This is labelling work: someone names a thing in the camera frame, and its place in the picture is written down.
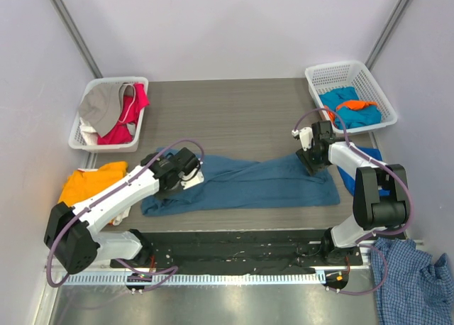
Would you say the bright blue folded shirt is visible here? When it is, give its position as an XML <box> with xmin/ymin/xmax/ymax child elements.
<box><xmin>337</xmin><ymin>146</ymin><xmax>382</xmax><ymax>196</ymax></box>

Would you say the corner metal post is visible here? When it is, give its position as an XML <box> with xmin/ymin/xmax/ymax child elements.
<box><xmin>365</xmin><ymin>0</ymin><xmax>413</xmax><ymax>70</ymax></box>
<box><xmin>49</xmin><ymin>0</ymin><xmax>103</xmax><ymax>79</ymax></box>

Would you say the orange shirt in basket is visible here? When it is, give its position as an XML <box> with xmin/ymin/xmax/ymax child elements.
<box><xmin>324</xmin><ymin>100</ymin><xmax>381</xmax><ymax>123</ymax></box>

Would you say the blue checkered cloth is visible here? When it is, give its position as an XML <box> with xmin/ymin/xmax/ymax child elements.
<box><xmin>371</xmin><ymin>238</ymin><xmax>453</xmax><ymax>324</ymax></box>

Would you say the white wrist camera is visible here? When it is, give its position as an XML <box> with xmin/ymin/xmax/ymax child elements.
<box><xmin>292</xmin><ymin>127</ymin><xmax>313</xmax><ymax>151</ymax></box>
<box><xmin>180</xmin><ymin>167</ymin><xmax>204</xmax><ymax>190</ymax></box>

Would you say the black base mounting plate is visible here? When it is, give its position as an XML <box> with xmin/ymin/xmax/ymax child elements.
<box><xmin>127</xmin><ymin>230</ymin><xmax>363</xmax><ymax>275</ymax></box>

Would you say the dark teal blue t-shirt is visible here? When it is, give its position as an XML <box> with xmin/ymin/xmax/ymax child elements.
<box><xmin>140</xmin><ymin>153</ymin><xmax>340</xmax><ymax>216</ymax></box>

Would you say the left corner metal post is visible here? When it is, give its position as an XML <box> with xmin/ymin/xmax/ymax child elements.
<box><xmin>49</xmin><ymin>0</ymin><xmax>103</xmax><ymax>79</ymax></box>

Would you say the turquoise shirt in basket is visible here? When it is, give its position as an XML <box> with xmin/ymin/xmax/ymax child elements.
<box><xmin>320</xmin><ymin>87</ymin><xmax>382</xmax><ymax>129</ymax></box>

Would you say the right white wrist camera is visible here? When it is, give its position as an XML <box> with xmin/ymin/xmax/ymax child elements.
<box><xmin>292</xmin><ymin>127</ymin><xmax>313</xmax><ymax>151</ymax></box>

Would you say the white slotted cable duct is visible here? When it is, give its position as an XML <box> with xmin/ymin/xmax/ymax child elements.
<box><xmin>65</xmin><ymin>270</ymin><xmax>326</xmax><ymax>286</ymax></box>

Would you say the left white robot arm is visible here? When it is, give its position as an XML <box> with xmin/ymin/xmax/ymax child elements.
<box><xmin>44</xmin><ymin>148</ymin><xmax>204</xmax><ymax>275</ymax></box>

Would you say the aluminium rail frame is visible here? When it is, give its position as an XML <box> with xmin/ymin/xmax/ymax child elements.
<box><xmin>43</xmin><ymin>238</ymin><xmax>425</xmax><ymax>272</ymax></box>

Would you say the yellow orange folded shirt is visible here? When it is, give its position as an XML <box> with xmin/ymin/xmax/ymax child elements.
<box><xmin>58</xmin><ymin>161</ymin><xmax>128</xmax><ymax>206</ymax></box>

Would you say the right corner metal post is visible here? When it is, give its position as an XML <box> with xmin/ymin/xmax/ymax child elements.
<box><xmin>365</xmin><ymin>0</ymin><xmax>413</xmax><ymax>70</ymax></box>

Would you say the white plastic basket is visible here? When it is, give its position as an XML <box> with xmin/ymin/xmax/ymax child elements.
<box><xmin>68</xmin><ymin>77</ymin><xmax>149</xmax><ymax>153</ymax></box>
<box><xmin>305</xmin><ymin>60</ymin><xmax>397</xmax><ymax>134</ymax></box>

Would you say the pink shirt in basket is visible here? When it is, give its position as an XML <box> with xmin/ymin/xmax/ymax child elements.
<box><xmin>98</xmin><ymin>82</ymin><xmax>150</xmax><ymax>145</ymax></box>

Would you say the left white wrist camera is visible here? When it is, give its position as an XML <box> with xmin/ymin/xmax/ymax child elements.
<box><xmin>180</xmin><ymin>167</ymin><xmax>204</xmax><ymax>190</ymax></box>

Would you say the white shirt in basket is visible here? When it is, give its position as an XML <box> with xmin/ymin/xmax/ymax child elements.
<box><xmin>79</xmin><ymin>119</ymin><xmax>99</xmax><ymax>146</ymax></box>

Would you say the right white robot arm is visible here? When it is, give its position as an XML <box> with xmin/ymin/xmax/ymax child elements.
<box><xmin>292</xmin><ymin>121</ymin><xmax>411</xmax><ymax>265</ymax></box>

